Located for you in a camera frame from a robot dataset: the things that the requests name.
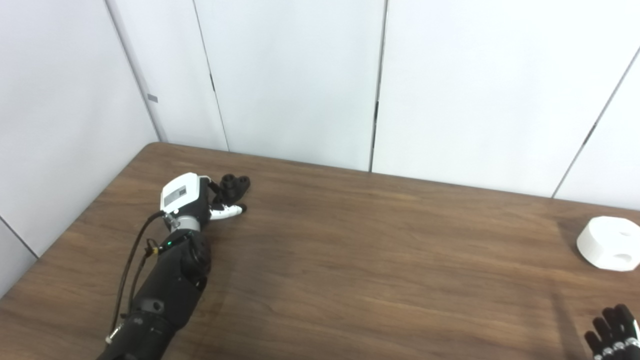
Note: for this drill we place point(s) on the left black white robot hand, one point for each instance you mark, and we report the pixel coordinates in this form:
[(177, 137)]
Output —
[(182, 195)]

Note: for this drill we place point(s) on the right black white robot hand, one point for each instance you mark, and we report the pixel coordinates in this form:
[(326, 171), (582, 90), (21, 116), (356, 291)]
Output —
[(617, 335)]

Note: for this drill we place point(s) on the black flanged holder part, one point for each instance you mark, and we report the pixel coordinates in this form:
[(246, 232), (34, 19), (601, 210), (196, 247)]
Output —
[(235, 186)]

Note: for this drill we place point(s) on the round white plastic piece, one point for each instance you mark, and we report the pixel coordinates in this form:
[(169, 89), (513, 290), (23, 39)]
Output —
[(605, 245)]

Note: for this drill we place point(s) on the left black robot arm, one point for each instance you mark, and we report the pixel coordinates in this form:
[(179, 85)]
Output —
[(167, 290)]

